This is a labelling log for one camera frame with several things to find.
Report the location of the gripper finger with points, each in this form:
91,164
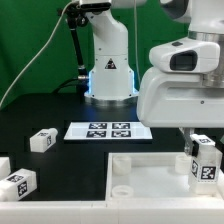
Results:
190,148

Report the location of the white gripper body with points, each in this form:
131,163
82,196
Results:
179,100

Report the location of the white square tabletop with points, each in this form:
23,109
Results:
155,175

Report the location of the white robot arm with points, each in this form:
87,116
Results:
111,78

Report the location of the white block left edge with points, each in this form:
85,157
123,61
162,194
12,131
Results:
5,168

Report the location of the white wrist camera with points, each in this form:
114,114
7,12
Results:
186,56

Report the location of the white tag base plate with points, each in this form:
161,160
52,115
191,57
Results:
107,131

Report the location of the black camera stand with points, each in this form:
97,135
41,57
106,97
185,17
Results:
76,17

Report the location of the white fence front wall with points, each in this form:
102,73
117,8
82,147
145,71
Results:
199,211

